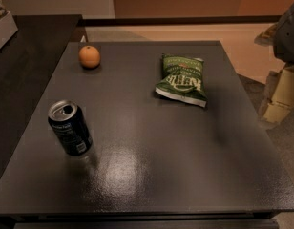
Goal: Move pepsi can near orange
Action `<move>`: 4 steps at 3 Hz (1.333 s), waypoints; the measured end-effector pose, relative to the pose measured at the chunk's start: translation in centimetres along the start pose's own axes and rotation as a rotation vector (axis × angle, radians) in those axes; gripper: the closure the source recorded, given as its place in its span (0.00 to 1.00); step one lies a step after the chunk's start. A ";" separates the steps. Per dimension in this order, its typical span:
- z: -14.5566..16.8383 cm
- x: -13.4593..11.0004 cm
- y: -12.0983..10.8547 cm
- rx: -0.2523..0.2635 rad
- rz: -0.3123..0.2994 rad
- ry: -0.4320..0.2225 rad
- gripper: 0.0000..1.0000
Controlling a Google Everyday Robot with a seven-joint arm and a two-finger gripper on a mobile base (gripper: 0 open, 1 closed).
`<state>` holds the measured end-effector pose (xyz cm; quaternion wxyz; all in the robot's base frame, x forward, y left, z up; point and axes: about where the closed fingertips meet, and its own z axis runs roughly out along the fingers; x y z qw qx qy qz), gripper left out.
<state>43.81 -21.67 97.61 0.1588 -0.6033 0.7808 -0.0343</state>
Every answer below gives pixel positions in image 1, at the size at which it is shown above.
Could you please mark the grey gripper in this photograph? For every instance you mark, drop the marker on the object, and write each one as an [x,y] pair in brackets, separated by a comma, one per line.
[288,37]

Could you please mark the dark pepsi can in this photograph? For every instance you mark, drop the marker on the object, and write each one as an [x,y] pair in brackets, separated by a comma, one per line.
[68,123]

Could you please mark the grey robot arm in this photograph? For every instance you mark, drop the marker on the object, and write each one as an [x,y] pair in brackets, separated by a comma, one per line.
[281,37]

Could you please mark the green chip bag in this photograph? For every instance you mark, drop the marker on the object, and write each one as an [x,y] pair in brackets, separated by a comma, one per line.
[182,80]

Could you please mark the orange fruit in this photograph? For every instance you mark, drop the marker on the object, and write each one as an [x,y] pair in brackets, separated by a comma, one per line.
[89,57]

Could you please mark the white box on counter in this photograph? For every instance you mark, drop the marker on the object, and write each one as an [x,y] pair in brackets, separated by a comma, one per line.
[8,27]

